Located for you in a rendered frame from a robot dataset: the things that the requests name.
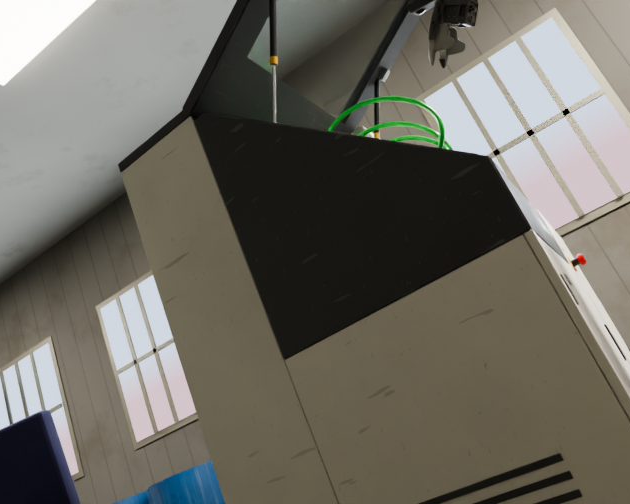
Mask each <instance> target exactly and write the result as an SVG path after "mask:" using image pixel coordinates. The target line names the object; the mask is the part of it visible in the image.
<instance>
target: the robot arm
mask: <svg viewBox="0 0 630 504"><path fill-rule="evenodd" d="M478 6H479V3H478V0H414V1H412V2H410V3H409V4H408V5H407V7H408V10H409V13H411V14H413V15H416V16H419V15H420V14H423V13H424V12H426V11H427V10H429V9H431V8H433V7H434V11H433V15H432V18H431V22H430V29H429V38H428V39H429V42H428V58H429V62H430V65H432V66H433V64H434V60H435V54H436V52H437V51H440V58H439V61H440V63H441V66H442V68H445V67H446V64H447V60H448V55H452V54H456V53H461V52H463V51H464V50H465V43H464V42H462V41H460V40H459V39H458V37H457V29H456V28H454V27H453V26H458V27H459V28H467V27H475V24H476V18H477V12H478Z"/></svg>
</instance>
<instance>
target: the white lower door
mask: <svg viewBox="0 0 630 504"><path fill-rule="evenodd" d="M537 237H538V238H539V240H540V242H541V243H542V245H543V247H544V249H545V250H546V252H547V254H548V255H549V257H550V259H551V261H552V262H553V264H554V266H555V267H556V269H557V271H558V273H559V274H560V276H561V278H562V279H563V281H564V283H565V285H566V286H567V288H568V290H569V292H570V293H571V295H572V297H573V298H574V300H575V302H576V304H577V305H578V307H579V309H580V310H581V312H582V314H583V316H584V317H585V319H586V321H587V322H588V324H589V326H590V328H591V329H592V331H593V333H594V334H595V336H596V338H597V340H598V341H599V343H600V345H601V346H602V348H603V350H604V352H605V353H606V355H607V357H608V359H609V360H610V362H611V364H612V365H613V367H614V369H615V371H616V372H617V374H618V376H619V377H620V379H621V381H622V383H623V384H624V386H625V388H626V389H627V391H628V393H629V395H630V365H629V364H628V362H627V359H626V357H625V355H624V354H623V352H622V350H621V349H620V347H619V345H618V344H617V342H616V340H615V339H614V337H613V335H612V334H611V332H610V330H609V328H608V327H607V325H606V324H605V323H604V322H603V320H602V318H601V317H600V315H599V313H598V311H597V310H596V308H595V306H594V305H593V303H592V301H591V300H590V298H589V296H588V295H587V293H586V291H585V290H584V288H583V286H582V284H581V283H580V281H579V279H578V278H577V276H576V274H575V273H574V271H573V269H572V268H571V266H570V265H569V264H568V263H567V262H566V261H565V260H564V259H563V258H561V257H560V256H559V255H558V254H557V253H556V252H555V251H554V250H553V249H552V248H551V247H549V246H548V245H547V244H546V243H545V242H544V241H543V240H542V239H541V238H540V237H539V236H538V235H537Z"/></svg>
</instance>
